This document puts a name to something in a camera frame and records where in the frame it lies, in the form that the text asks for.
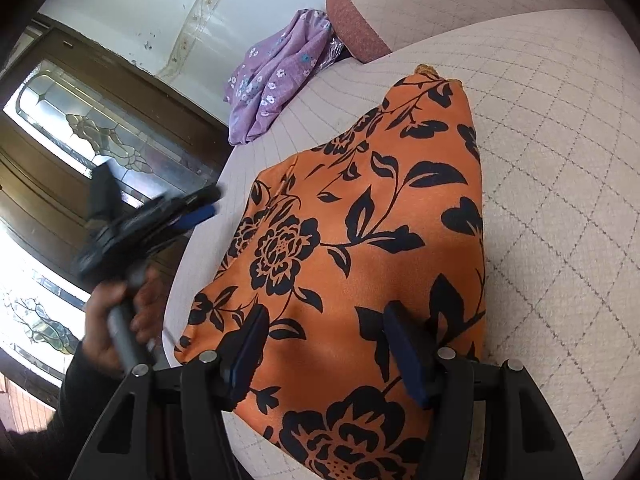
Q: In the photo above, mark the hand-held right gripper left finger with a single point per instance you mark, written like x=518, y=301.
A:
x=250, y=350

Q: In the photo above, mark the orange black floral garment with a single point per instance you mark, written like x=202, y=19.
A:
x=375, y=210

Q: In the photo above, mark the purple floral cloth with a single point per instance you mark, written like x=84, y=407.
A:
x=280, y=75

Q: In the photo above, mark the white glossy ornamented panel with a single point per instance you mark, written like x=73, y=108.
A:
x=125, y=10

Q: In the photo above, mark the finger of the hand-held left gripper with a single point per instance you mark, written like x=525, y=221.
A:
x=200, y=210

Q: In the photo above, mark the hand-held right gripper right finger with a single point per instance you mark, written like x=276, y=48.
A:
x=407, y=355

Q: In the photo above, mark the quilted beige mattress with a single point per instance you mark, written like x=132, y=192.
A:
x=550, y=185

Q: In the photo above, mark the person's left forearm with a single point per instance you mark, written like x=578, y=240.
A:
x=60, y=410

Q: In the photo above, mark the person's left hand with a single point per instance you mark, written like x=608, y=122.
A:
x=100, y=340

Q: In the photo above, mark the wooden stained glass door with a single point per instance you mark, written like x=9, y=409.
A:
x=30, y=170

